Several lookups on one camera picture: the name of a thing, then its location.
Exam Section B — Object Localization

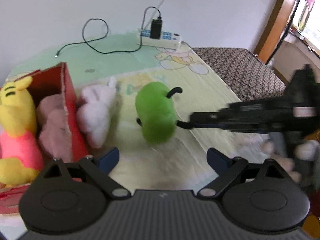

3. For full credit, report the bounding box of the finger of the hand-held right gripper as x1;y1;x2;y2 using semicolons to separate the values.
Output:
189;112;273;133
220;99;293;120

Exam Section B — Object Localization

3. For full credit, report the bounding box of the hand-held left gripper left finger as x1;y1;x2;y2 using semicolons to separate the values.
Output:
37;147;132;200

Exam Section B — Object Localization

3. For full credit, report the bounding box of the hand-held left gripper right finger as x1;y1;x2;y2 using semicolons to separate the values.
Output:
197;147;288;201

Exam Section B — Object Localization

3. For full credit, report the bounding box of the small white bunny plush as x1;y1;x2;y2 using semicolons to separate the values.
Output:
76;76;118;149

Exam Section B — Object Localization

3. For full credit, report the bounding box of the green plush toy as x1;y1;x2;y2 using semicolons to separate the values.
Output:
135;81;193;145

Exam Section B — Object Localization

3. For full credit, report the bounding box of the purple teddy bear plush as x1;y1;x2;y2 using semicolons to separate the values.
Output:
37;94;74;163

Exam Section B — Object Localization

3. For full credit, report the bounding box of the red cardboard box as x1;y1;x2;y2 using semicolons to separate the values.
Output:
0;62;90;214

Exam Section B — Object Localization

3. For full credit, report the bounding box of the yellow tiger plush pink shirt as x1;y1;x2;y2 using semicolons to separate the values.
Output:
0;76;45;188

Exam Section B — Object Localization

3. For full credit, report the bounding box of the person's right hand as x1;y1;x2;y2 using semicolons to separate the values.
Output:
261;140;320;183

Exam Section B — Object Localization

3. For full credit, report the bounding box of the brown patterned mattress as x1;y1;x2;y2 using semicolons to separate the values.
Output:
192;47;287;100

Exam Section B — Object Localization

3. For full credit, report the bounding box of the window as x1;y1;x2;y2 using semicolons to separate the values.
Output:
290;0;320;58

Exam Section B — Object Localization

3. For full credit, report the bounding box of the white power strip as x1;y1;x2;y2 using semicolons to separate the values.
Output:
136;27;182;50

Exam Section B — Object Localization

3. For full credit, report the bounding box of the black charger plug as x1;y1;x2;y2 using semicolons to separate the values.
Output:
150;17;163;40

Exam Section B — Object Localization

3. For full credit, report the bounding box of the wooden door frame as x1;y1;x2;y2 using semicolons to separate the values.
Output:
252;0;305;65

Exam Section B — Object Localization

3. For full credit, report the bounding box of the black charging cable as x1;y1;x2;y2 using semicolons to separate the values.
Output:
55;6;163;55

